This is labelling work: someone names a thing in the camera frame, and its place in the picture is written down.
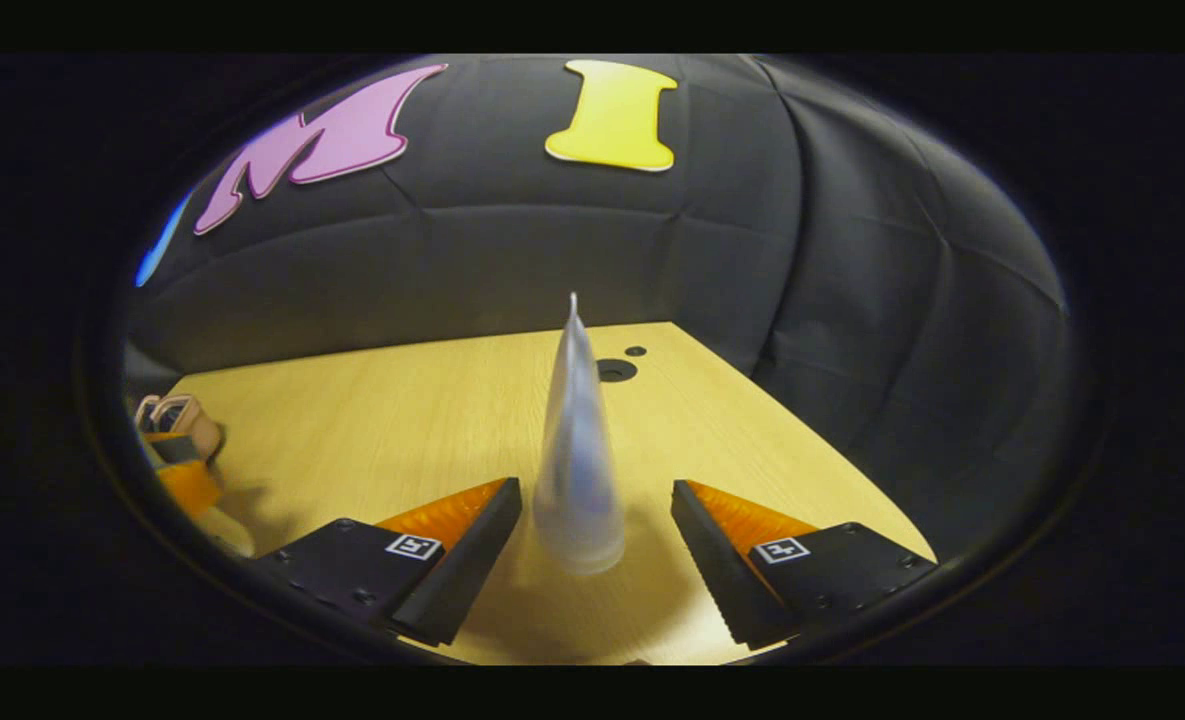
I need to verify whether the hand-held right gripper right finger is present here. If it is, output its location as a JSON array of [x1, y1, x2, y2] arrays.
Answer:
[[670, 480, 938, 649]]

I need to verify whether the pink suitcase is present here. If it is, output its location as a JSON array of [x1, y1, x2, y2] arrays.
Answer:
[[135, 393, 225, 463]]

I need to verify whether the white squeeze tube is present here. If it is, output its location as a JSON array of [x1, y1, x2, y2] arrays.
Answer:
[[532, 292, 626, 576]]

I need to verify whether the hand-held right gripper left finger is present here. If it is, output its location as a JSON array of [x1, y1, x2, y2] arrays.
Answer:
[[247, 477, 523, 646]]

